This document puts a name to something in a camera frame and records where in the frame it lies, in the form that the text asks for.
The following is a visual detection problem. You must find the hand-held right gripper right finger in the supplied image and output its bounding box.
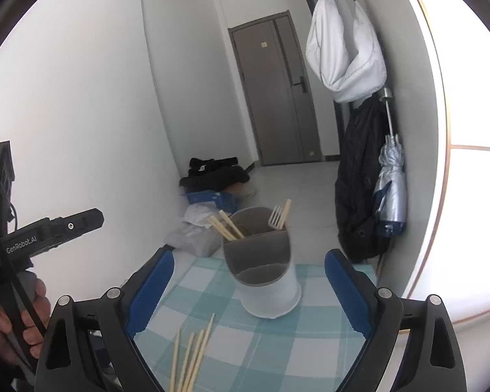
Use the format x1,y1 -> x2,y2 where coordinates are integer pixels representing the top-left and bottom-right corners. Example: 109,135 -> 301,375
324,248 -> 468,392

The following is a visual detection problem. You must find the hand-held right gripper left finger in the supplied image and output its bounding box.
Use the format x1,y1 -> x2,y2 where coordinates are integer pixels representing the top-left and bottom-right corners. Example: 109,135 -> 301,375
35,247 -> 176,392

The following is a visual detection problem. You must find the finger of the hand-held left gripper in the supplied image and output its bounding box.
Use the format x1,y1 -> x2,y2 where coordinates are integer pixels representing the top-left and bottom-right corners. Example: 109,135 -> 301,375
44,208 -> 105,243

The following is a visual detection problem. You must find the white utensil holder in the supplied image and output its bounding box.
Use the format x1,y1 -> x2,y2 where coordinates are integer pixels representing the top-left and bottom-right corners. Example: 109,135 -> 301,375
222,206 -> 302,319

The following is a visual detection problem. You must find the person's left hand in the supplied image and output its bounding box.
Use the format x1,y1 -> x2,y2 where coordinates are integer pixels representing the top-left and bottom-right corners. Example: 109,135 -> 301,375
0,277 -> 52,349

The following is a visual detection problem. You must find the clear plastic bag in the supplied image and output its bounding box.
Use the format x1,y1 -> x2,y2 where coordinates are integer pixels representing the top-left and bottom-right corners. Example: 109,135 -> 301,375
163,224 -> 225,258

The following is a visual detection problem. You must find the white plastic bag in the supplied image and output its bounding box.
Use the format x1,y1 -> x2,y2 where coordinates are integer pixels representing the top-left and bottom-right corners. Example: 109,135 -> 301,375
183,204 -> 222,230

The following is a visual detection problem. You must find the black hanging jacket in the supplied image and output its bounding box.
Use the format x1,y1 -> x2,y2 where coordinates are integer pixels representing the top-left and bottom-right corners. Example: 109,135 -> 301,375
334,94 -> 398,265

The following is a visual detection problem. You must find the teal checkered tablecloth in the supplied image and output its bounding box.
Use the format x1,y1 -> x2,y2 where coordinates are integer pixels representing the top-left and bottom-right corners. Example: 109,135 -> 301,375
132,253 -> 379,392

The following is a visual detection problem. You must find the blue cardboard box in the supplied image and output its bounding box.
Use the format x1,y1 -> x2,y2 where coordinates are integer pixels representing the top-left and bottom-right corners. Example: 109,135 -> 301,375
186,190 -> 242,213

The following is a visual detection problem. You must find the silver folded umbrella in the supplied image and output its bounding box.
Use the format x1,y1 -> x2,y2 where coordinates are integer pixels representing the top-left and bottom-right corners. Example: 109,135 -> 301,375
373,87 -> 408,238

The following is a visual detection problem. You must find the black clothes pile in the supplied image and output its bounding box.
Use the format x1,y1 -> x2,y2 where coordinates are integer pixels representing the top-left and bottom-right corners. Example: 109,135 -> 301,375
178,157 -> 251,192

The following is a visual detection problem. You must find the brown cardboard piece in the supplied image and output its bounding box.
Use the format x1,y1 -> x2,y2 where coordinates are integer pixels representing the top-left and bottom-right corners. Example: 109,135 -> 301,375
226,181 -> 256,197

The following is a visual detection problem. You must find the grey door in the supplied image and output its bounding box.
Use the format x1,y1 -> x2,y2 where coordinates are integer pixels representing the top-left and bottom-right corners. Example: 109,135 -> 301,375
227,11 -> 323,167

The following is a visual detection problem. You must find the white cloth bag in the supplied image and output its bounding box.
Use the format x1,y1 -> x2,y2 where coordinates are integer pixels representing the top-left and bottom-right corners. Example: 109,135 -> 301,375
305,0 -> 388,104

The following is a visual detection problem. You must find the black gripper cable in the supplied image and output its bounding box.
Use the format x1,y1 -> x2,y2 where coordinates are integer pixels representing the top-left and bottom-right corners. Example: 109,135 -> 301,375
0,202 -> 47,332

